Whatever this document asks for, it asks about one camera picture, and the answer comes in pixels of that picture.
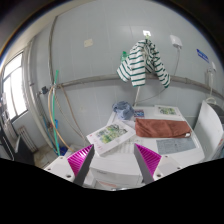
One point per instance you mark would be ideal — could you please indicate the small illustrated card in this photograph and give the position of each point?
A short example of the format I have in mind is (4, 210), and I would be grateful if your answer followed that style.
(166, 110)

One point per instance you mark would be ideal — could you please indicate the window with white frame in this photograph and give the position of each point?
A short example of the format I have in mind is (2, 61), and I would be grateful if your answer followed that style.
(13, 87)

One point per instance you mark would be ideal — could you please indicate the blue wall sign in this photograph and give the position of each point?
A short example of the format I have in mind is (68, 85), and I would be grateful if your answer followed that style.
(202, 55)

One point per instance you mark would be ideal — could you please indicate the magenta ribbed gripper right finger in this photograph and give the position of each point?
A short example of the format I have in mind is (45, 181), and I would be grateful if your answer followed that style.
(147, 160)

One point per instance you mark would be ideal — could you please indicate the horizontal grey wall pipe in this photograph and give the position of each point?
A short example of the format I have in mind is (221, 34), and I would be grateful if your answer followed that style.
(112, 77)

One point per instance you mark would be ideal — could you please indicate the white radiator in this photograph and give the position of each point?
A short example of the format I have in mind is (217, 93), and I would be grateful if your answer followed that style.
(26, 138)

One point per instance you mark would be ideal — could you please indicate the small blue picture card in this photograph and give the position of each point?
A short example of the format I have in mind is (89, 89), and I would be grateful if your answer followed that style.
(139, 113)

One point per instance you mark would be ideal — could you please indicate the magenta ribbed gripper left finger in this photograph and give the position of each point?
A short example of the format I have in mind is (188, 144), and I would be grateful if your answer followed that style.
(80, 162)

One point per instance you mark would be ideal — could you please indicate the grey printed paper sheet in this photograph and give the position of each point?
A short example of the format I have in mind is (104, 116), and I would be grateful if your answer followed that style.
(177, 145)

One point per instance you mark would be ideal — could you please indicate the white appliance at right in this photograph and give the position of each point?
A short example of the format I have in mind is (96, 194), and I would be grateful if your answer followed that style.
(209, 130)

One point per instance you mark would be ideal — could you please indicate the illustrated booklet with green print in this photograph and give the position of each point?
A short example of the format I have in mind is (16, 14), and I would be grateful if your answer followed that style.
(110, 136)

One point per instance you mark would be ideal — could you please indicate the white box on wall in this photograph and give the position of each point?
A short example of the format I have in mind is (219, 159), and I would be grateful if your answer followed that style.
(176, 42)

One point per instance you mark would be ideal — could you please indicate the blue grey crumpled cloth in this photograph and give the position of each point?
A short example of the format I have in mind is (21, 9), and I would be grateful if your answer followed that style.
(123, 110)

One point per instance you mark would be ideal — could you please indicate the green white striped shirt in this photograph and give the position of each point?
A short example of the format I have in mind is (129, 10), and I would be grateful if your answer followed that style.
(143, 58)

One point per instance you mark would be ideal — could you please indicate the brown folded towel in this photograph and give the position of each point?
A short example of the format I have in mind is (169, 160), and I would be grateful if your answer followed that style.
(155, 128)

